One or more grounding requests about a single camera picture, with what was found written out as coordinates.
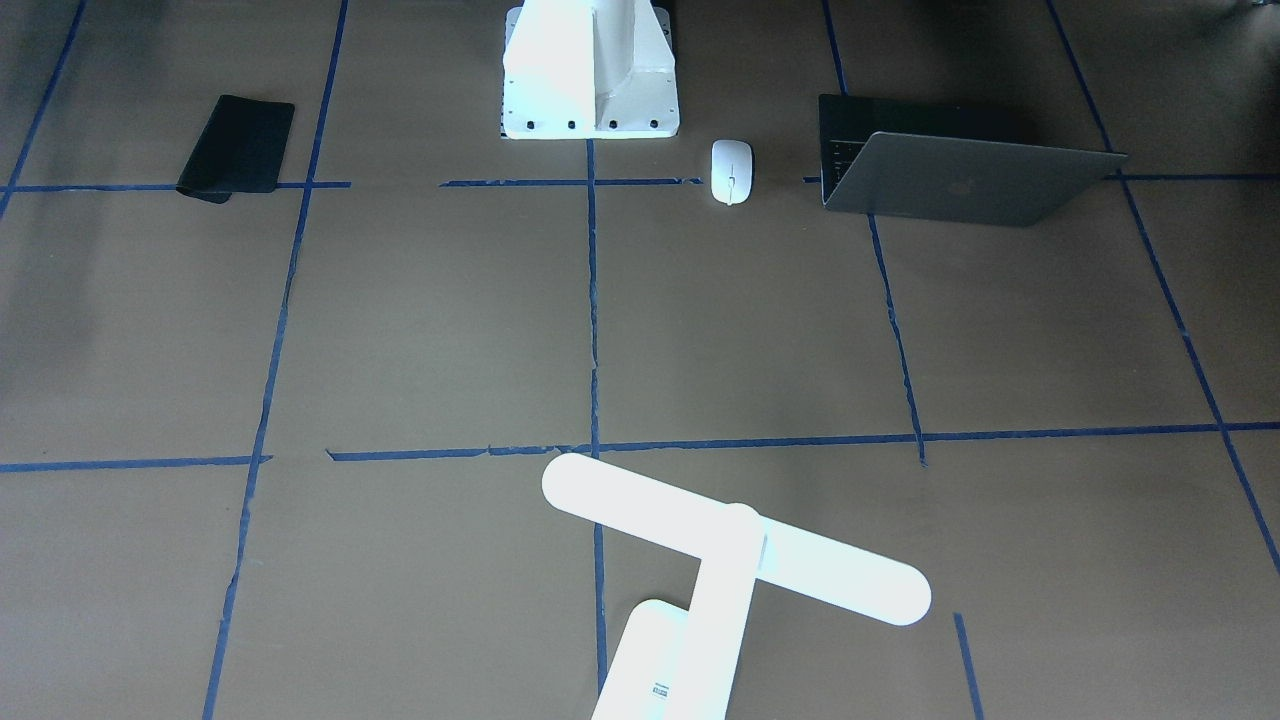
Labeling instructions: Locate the white computer mouse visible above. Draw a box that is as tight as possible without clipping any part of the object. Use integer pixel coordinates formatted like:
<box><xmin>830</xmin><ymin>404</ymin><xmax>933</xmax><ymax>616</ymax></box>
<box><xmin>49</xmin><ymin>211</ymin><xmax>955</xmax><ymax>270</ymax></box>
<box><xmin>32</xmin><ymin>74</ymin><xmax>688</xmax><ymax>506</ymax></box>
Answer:
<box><xmin>710</xmin><ymin>138</ymin><xmax>754</xmax><ymax>206</ymax></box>

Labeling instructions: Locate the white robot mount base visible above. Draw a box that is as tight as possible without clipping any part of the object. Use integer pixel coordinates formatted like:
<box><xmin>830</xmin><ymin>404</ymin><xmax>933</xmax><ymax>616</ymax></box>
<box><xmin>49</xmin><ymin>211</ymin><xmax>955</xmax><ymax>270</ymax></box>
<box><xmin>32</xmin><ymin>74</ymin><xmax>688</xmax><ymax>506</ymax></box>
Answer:
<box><xmin>500</xmin><ymin>1</ymin><xmax>681</xmax><ymax>141</ymax></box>

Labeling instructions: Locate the grey laptop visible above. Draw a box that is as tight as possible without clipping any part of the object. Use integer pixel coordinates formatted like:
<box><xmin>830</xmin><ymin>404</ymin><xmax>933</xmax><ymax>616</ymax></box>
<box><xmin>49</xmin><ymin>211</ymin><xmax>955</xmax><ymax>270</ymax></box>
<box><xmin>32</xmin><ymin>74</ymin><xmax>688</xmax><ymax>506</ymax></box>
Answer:
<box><xmin>818</xmin><ymin>94</ymin><xmax>1129</xmax><ymax>227</ymax></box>

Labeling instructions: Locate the black folded mouse pad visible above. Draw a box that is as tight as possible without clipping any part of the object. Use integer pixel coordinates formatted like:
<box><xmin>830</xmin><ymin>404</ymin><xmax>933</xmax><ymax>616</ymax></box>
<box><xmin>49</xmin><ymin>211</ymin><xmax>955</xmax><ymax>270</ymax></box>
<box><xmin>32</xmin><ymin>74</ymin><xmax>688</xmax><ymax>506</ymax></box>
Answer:
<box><xmin>175</xmin><ymin>94</ymin><xmax>296</xmax><ymax>204</ymax></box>

